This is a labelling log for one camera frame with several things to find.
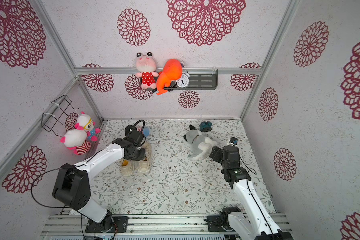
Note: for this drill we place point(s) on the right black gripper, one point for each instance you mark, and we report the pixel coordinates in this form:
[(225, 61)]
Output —
[(215, 154)]

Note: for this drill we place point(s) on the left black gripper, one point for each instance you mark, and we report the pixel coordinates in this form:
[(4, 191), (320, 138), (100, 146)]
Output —
[(141, 158)]

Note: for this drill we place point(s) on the beige sneaker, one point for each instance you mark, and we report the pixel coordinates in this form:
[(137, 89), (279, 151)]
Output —
[(144, 166), (127, 168)]

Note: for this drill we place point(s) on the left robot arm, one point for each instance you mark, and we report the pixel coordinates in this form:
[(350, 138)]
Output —
[(72, 186)]

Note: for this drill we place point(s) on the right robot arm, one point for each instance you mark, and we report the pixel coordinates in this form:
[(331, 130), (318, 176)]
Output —
[(255, 223)]

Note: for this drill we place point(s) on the grey white plush dog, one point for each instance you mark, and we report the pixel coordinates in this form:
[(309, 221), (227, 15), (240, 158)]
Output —
[(201, 145)]

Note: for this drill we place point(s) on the teal toy car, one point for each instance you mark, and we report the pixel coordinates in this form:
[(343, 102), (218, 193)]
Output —
[(205, 126)]

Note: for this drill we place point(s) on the floral table mat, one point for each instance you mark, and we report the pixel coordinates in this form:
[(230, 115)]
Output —
[(175, 184)]

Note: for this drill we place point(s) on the white plush with glasses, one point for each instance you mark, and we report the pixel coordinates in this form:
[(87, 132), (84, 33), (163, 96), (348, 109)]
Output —
[(84, 122)]

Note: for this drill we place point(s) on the white pink striped plush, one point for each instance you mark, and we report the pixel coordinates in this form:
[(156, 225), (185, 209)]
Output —
[(76, 140)]

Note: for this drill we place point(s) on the white alarm clock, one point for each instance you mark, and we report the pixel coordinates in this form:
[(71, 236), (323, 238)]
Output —
[(183, 81)]

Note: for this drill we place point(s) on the pink frog plush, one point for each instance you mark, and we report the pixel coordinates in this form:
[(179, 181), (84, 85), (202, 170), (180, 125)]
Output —
[(147, 67)]

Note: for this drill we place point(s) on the orange plush fish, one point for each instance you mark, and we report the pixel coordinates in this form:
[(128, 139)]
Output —
[(172, 71)]

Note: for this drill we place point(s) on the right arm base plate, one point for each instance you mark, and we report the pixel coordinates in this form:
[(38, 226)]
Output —
[(217, 222)]

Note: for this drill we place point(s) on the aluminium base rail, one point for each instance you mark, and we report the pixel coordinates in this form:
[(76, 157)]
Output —
[(138, 225)]

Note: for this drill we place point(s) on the grey wall shelf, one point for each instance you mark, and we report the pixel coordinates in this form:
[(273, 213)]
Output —
[(198, 82)]

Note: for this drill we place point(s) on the black wire basket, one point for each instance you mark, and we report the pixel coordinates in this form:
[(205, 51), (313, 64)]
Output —
[(64, 114)]

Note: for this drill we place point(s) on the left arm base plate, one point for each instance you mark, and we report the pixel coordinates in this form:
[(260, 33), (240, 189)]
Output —
[(114, 225)]

